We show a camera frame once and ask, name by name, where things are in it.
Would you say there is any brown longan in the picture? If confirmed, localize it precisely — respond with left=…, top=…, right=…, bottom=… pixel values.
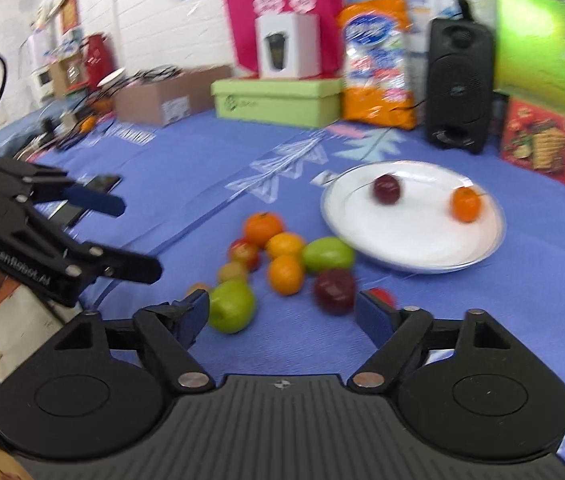
left=186, top=283, right=213, bottom=296
left=217, top=261, right=249, bottom=284

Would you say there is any green apple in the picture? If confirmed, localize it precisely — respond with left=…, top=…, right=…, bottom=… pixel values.
left=209, top=280, right=258, bottom=334

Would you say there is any red yellow small apple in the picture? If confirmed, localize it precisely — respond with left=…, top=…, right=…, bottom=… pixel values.
left=227, top=238, right=261, bottom=273

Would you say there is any small red fruit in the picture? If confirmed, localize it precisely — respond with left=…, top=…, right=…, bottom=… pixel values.
left=368, top=287, right=397, bottom=308

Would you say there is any small orange kumquat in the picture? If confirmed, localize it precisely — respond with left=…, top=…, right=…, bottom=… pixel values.
left=265, top=232, right=305, bottom=260

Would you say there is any dark red plum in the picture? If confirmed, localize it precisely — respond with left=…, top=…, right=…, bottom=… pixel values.
left=373, top=174, right=402, bottom=205
left=313, top=269, right=357, bottom=315

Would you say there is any orange tangerine with stem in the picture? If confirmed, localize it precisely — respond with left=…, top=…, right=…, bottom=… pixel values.
left=451, top=186, right=482, bottom=223

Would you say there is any green oval fruit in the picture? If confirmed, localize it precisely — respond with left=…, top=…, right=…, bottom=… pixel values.
left=301, top=236, right=356, bottom=274

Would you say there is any black smartphone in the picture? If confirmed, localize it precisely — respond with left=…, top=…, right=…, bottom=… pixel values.
left=48, top=174, right=126, bottom=229

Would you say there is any brown cardboard box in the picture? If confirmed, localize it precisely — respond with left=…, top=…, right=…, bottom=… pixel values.
left=113, top=65, right=232, bottom=127

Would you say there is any red thermos jug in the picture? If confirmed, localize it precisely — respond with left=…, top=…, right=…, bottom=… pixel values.
left=82, top=32, right=114, bottom=92

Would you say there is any white round plate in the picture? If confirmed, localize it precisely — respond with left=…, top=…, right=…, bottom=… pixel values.
left=321, top=160, right=506, bottom=274

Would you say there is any light green shoe box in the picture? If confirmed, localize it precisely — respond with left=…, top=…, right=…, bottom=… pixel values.
left=211, top=78, right=342, bottom=128

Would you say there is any white cup box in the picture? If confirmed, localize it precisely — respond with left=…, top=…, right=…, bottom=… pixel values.
left=255, top=12, right=322, bottom=80

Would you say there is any red cracker box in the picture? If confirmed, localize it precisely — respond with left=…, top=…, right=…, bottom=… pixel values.
left=501, top=98, right=565, bottom=185

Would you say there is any pink paper bag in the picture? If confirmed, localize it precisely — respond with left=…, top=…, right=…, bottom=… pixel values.
left=215, top=0, right=347, bottom=77

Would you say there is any orange paper cup package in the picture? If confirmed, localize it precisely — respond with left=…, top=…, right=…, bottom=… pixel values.
left=338, top=0, right=417, bottom=130

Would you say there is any black speaker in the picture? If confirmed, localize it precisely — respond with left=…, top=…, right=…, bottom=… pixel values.
left=425, top=0, right=495, bottom=154

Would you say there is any green gift box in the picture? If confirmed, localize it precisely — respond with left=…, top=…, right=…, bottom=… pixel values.
left=495, top=0, right=565, bottom=113

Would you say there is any black speaker cable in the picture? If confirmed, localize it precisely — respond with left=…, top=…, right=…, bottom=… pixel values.
left=387, top=97, right=429, bottom=112

